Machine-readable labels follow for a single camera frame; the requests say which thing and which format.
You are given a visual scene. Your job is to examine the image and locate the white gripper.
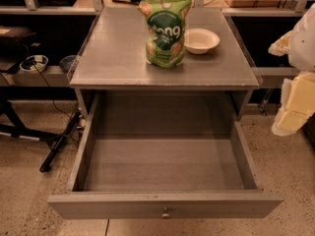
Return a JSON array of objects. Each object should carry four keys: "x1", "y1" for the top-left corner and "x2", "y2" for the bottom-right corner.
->
[{"x1": 268, "y1": 4, "x2": 315, "y2": 136}]

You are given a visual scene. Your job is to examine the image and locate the green rice chip bag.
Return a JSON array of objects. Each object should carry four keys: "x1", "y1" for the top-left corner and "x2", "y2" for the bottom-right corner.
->
[{"x1": 138, "y1": 0, "x2": 192, "y2": 68}]

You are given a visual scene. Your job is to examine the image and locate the open grey top drawer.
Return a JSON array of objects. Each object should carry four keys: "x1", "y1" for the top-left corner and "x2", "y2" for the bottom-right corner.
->
[{"x1": 48, "y1": 92, "x2": 283, "y2": 219}]

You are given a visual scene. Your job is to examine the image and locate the grey cabinet with top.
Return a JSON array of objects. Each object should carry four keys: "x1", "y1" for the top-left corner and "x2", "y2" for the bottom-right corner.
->
[{"x1": 67, "y1": 6, "x2": 264, "y2": 122}]

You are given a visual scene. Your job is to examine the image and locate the round metal drawer knob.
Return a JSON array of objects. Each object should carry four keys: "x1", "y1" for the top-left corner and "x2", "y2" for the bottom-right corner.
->
[{"x1": 161, "y1": 206, "x2": 171, "y2": 219}]

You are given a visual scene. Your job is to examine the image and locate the white paper bowl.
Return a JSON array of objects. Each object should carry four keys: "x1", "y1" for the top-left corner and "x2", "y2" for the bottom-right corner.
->
[{"x1": 184, "y1": 29, "x2": 221, "y2": 54}]

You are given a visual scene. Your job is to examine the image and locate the dark grey bowl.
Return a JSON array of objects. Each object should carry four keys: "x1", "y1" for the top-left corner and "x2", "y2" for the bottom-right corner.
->
[{"x1": 59, "y1": 55, "x2": 77, "y2": 72}]

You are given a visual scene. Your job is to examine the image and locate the white bowl with cable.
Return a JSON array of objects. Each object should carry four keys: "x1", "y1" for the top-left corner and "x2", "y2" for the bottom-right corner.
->
[{"x1": 20, "y1": 55, "x2": 48, "y2": 73}]

